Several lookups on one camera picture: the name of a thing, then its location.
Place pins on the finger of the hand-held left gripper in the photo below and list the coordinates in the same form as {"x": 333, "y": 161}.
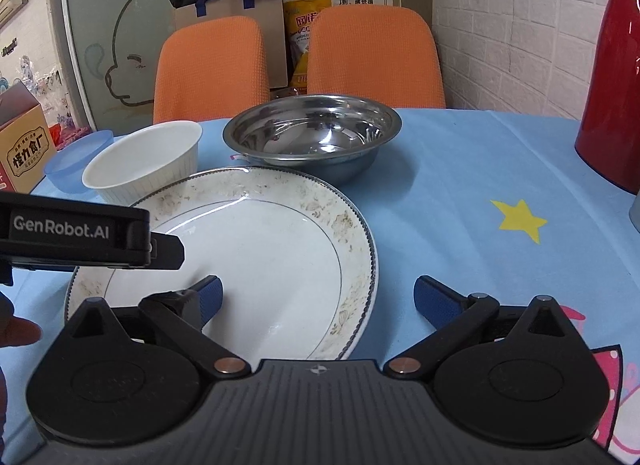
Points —
{"x": 167, "y": 251}

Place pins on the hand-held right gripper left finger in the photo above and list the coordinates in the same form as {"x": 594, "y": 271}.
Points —
{"x": 212, "y": 294}

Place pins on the yellow plastic package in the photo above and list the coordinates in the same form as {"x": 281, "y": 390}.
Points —
{"x": 297, "y": 45}

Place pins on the orange chair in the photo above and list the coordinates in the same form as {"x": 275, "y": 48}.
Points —
{"x": 375, "y": 55}
{"x": 210, "y": 70}

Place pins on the stainless steel bowl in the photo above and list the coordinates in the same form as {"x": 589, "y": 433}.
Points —
{"x": 310, "y": 135}

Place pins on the glass panel with rabbit drawing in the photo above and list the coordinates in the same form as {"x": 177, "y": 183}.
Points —
{"x": 100, "y": 20}

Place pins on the white floral rim plate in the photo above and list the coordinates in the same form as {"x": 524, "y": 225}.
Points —
{"x": 280, "y": 265}

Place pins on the blue plastic bowl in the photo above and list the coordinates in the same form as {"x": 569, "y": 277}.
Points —
{"x": 70, "y": 165}

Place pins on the cardboard box with black cloth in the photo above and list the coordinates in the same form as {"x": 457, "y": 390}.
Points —
{"x": 265, "y": 20}

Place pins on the blue printed tablecloth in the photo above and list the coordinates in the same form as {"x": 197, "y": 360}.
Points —
{"x": 450, "y": 170}

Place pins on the brown cardboard box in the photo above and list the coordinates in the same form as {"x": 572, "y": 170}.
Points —
{"x": 25, "y": 145}

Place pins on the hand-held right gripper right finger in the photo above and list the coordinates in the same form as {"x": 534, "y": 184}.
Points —
{"x": 434, "y": 299}

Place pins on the person's left hand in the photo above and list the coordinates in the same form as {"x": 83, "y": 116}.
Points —
{"x": 20, "y": 333}

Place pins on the white ribbed bowl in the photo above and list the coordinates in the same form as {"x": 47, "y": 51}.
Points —
{"x": 145, "y": 155}

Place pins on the red thermos jug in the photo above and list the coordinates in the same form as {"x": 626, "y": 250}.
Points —
{"x": 615, "y": 95}

